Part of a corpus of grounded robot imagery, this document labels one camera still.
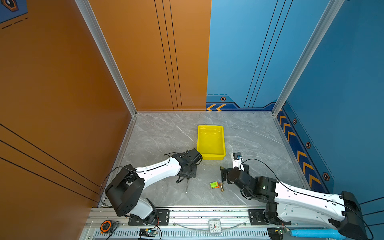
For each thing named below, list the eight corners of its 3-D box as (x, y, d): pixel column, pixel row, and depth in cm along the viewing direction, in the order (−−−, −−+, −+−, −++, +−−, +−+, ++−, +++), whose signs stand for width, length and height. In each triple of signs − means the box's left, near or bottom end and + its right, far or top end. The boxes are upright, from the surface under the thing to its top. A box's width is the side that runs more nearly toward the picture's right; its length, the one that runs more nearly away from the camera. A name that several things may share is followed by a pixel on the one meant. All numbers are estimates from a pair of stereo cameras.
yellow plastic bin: (197, 160, 96) (197, 154, 90) (197, 130, 111) (197, 124, 106) (225, 160, 96) (227, 154, 90) (221, 130, 111) (222, 124, 106)
